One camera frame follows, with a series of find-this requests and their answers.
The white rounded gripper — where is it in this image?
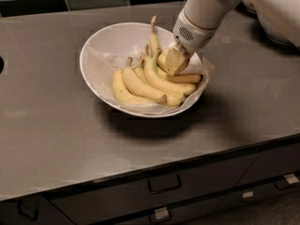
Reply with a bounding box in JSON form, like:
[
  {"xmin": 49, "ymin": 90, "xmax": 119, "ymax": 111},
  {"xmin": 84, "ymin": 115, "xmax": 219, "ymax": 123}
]
[{"xmin": 165, "ymin": 11, "xmax": 216, "ymax": 76}]

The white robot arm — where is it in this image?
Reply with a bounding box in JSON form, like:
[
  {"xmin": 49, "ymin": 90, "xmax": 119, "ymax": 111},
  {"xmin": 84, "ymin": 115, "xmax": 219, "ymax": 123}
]
[{"xmin": 166, "ymin": 0, "xmax": 300, "ymax": 75}]

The long middle yellow banana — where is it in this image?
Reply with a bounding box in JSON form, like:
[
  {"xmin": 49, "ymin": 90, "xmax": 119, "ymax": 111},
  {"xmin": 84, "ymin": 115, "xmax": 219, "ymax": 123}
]
[{"xmin": 144, "ymin": 45, "xmax": 196, "ymax": 98}]

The small hidden yellow banana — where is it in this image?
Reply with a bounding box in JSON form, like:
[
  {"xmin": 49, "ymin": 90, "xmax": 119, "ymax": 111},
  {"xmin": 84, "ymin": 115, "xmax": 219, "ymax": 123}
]
[{"xmin": 134, "ymin": 57, "xmax": 148, "ymax": 84}]

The large white oval bowl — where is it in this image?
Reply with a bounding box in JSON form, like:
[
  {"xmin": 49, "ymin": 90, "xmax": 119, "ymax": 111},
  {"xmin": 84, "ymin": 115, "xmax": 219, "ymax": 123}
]
[{"xmin": 79, "ymin": 22, "xmax": 206, "ymax": 118}]

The white paper bowl liner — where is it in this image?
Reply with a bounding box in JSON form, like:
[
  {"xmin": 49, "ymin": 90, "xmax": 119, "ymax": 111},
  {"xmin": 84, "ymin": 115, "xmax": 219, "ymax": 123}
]
[{"xmin": 80, "ymin": 45, "xmax": 215, "ymax": 118}]

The white bowl near corner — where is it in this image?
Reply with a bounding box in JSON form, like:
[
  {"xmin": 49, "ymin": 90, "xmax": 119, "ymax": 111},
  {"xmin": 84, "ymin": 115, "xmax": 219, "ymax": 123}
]
[{"xmin": 257, "ymin": 13, "xmax": 292, "ymax": 45}]

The dark right drawer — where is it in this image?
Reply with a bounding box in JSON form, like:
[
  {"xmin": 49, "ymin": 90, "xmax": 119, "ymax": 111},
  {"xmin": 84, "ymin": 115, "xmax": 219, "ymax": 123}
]
[{"xmin": 237, "ymin": 142, "xmax": 300, "ymax": 186}]

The dark drawer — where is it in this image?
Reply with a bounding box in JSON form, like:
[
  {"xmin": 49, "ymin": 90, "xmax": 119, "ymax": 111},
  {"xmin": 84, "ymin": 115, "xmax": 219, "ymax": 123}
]
[
  {"xmin": 52, "ymin": 154, "xmax": 257, "ymax": 225},
  {"xmin": 0, "ymin": 195, "xmax": 74, "ymax": 225},
  {"xmin": 91, "ymin": 175, "xmax": 300, "ymax": 225},
  {"xmin": 237, "ymin": 142, "xmax": 300, "ymax": 186}
]

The dark lower drawer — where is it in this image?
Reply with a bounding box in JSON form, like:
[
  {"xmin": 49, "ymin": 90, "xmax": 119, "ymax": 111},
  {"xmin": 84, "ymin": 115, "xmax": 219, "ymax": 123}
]
[{"xmin": 91, "ymin": 175, "xmax": 300, "ymax": 225}]

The dark upper middle drawer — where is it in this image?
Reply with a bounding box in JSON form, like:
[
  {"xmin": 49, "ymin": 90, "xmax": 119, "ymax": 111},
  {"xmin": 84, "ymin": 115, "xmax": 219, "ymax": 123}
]
[{"xmin": 52, "ymin": 154, "xmax": 257, "ymax": 225}]

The dark left drawer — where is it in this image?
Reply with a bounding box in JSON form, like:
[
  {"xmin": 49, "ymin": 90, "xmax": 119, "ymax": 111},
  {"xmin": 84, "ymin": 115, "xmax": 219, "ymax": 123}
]
[{"xmin": 0, "ymin": 195, "xmax": 74, "ymax": 225}]

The black drawer handle middle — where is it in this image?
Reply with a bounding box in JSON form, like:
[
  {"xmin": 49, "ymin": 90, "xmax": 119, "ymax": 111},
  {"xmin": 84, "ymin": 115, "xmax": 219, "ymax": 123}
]
[{"xmin": 147, "ymin": 173, "xmax": 182, "ymax": 194}]

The black drawer handle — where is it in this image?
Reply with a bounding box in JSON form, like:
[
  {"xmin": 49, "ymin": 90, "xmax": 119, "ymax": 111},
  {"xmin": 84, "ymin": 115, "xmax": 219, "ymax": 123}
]
[
  {"xmin": 147, "ymin": 173, "xmax": 182, "ymax": 194},
  {"xmin": 16, "ymin": 200, "xmax": 38, "ymax": 222},
  {"xmin": 274, "ymin": 173, "xmax": 300, "ymax": 190}
]

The lower drawer handle with label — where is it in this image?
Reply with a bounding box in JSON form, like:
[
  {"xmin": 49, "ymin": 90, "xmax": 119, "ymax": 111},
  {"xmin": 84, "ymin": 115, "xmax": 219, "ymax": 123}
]
[{"xmin": 149, "ymin": 207, "xmax": 172, "ymax": 224}]

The black right drawer handle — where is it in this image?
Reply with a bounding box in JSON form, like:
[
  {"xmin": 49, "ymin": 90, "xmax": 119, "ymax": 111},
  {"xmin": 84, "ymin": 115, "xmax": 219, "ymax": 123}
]
[{"xmin": 274, "ymin": 173, "xmax": 300, "ymax": 190}]

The black left drawer handle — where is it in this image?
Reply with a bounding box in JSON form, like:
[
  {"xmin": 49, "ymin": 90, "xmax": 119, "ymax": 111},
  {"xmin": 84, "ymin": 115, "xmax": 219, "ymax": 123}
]
[{"xmin": 16, "ymin": 200, "xmax": 38, "ymax": 222}]

